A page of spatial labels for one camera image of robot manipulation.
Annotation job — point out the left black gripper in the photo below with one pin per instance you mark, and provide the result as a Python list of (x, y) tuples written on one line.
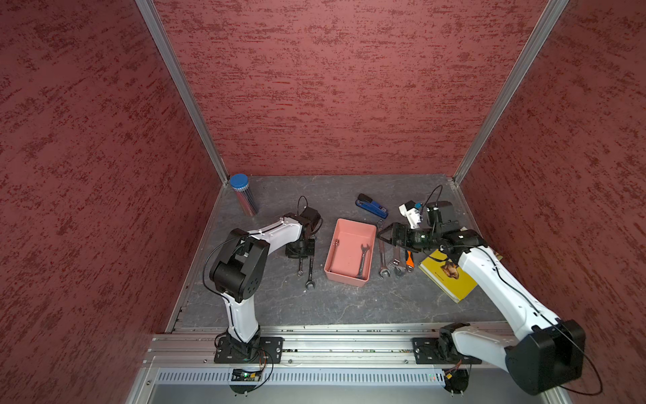
[(309, 252)]

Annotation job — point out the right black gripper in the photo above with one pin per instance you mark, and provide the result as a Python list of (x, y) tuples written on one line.
[(394, 234)]

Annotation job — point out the small silver combination wrench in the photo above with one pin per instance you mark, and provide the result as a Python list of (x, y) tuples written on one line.
[(300, 271)]

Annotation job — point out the silver end wrench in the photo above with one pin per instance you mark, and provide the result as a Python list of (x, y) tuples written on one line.
[(310, 283)]

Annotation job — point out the long silver combination wrench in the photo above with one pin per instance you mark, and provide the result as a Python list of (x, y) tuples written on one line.
[(384, 271)]

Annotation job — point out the pink plastic storage box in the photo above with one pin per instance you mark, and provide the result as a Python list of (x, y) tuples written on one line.
[(345, 252)]

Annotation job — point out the orange handled adjustable wrench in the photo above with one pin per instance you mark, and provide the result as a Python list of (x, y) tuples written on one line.
[(409, 261)]

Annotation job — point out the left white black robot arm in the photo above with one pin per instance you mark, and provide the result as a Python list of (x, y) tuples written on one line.
[(239, 266)]

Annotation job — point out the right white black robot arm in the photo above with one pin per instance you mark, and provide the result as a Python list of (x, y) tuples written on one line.
[(545, 351)]

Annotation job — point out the silver wrench in box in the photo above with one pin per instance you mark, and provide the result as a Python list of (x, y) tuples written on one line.
[(365, 249)]

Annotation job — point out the blue black stapler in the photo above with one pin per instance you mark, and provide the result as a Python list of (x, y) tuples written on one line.
[(370, 205)]

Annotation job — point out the yellow book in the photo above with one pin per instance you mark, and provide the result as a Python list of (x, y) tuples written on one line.
[(447, 276)]

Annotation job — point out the blue capped pencil tube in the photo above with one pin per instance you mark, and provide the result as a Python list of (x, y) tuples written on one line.
[(240, 184)]

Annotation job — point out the left circuit board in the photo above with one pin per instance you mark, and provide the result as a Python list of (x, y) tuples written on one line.
[(241, 375)]

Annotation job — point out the circuit board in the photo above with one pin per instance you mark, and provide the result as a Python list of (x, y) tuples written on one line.
[(241, 375), (456, 381)]

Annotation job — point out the right circuit board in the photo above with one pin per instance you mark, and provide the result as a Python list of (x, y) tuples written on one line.
[(456, 381)]

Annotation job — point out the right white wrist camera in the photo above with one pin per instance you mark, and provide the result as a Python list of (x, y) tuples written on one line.
[(412, 211)]

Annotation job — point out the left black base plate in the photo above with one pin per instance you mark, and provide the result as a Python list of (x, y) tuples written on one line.
[(261, 349)]

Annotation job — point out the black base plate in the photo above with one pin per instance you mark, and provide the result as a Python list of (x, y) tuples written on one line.
[(429, 351), (261, 349)]

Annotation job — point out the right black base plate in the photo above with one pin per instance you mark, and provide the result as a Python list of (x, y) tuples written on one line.
[(429, 351)]

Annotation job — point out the aluminium front rail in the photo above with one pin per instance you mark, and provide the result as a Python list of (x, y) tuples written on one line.
[(338, 346)]

